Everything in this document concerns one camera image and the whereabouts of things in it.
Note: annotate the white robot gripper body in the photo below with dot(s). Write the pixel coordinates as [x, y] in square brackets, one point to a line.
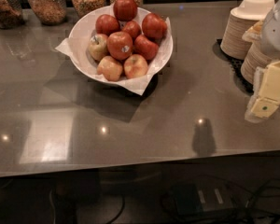
[276, 32]

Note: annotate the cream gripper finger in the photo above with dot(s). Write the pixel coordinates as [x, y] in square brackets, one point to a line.
[266, 97]
[253, 33]

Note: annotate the red apple upper right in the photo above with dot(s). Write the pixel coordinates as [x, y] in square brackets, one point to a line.
[153, 26]

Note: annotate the red apple right centre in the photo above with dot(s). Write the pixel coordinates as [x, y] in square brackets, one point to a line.
[143, 46]

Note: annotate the red apple middle small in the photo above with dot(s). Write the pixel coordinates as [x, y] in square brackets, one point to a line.
[132, 28]

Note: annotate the yellow-red apple front right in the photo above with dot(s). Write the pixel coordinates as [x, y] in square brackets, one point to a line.
[135, 66]

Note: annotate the yellow-red apple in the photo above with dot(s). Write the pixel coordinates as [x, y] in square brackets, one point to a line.
[135, 66]
[110, 68]

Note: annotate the red apple top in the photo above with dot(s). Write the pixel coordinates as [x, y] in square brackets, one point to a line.
[125, 10]

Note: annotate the red apple with sticker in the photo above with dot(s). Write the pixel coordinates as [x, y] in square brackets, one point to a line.
[120, 45]

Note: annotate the red apple upper left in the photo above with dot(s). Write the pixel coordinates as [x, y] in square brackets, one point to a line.
[107, 25]

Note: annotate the yellow-red apple front left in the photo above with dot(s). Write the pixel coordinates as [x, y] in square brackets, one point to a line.
[110, 68]

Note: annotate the yellow-green apple left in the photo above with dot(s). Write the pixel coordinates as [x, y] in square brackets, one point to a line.
[98, 47]

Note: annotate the white ceramic bowl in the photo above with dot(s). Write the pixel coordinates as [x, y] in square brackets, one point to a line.
[81, 41]

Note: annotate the stack of paper bowls back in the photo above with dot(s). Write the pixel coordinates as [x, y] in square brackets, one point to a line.
[240, 20]

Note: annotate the black rubber mat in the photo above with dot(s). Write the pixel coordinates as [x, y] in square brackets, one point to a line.
[238, 78]

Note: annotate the black power adapter box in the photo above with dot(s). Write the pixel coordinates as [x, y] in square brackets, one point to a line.
[202, 199]

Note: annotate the glass jar of grains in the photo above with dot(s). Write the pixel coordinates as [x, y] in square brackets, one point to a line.
[49, 12]

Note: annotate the glass jar far left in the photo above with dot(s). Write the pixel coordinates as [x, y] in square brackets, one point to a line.
[10, 14]

